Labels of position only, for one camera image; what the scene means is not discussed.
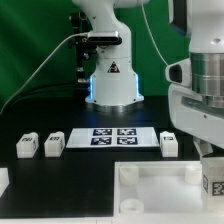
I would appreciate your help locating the white square tabletop part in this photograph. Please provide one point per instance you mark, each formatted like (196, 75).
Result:
(163, 187)

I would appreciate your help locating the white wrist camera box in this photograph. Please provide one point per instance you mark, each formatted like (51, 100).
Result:
(179, 73)

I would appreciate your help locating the black mounted camera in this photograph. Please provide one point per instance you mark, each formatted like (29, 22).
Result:
(103, 38)

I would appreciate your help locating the white left obstacle block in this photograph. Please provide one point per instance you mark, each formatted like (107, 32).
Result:
(4, 180)

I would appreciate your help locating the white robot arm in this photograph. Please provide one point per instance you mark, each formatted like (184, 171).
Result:
(196, 91)

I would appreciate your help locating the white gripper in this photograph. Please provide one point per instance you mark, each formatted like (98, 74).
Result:
(189, 114)

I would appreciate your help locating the white marker sheet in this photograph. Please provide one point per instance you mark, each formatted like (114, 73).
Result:
(112, 137)

